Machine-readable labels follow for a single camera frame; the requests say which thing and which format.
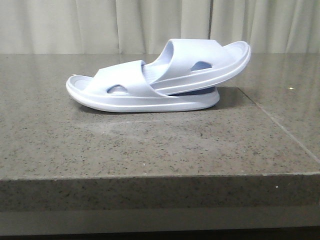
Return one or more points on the pale green curtain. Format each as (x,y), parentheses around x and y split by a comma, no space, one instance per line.
(144,26)

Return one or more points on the light blue slipper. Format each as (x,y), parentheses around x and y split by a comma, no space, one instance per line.
(187,65)
(122,88)

